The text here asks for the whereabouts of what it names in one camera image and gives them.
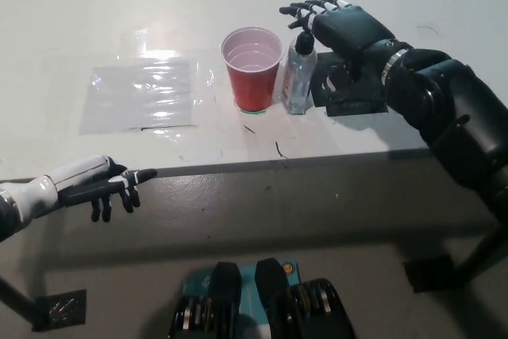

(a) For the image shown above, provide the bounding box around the black table leg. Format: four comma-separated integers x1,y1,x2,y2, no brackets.
460,218,502,281
0,274,40,330

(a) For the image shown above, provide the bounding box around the black tape patch on table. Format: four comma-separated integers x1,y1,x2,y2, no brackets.
309,51,389,118

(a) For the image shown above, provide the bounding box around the red plastic cup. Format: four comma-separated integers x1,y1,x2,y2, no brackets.
221,26,285,113

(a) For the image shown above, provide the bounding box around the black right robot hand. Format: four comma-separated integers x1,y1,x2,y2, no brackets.
279,0,410,94

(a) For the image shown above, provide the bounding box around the black floor tape patch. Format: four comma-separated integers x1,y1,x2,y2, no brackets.
402,253,465,295
31,289,87,333

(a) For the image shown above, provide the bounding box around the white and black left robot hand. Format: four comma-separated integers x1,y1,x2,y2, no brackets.
0,153,158,223

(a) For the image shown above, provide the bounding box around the clear soap pump bottle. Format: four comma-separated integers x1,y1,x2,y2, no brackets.
282,29,318,116

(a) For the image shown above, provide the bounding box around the clear glossy plastic sheet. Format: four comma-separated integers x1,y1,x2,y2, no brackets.
78,52,217,137

